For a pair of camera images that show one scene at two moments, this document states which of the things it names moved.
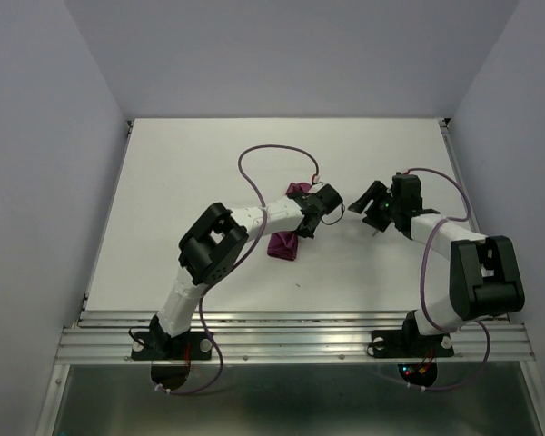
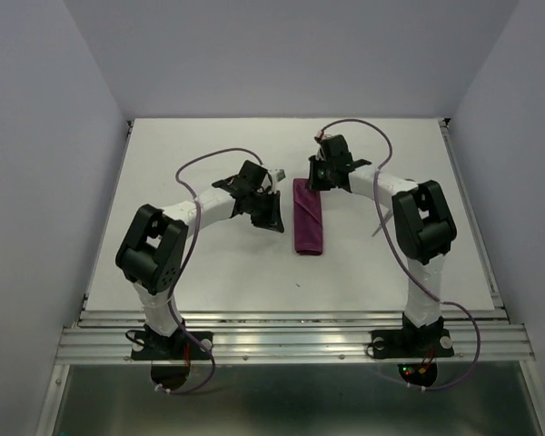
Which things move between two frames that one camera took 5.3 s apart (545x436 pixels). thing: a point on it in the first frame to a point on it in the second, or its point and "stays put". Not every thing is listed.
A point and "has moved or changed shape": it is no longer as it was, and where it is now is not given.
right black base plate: x=409 y=343 stays put
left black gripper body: x=306 y=232 to x=250 y=209
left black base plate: x=158 y=345 stays put
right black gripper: x=374 y=191 to x=313 y=183
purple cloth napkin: x=284 y=244 has moved or changed shape
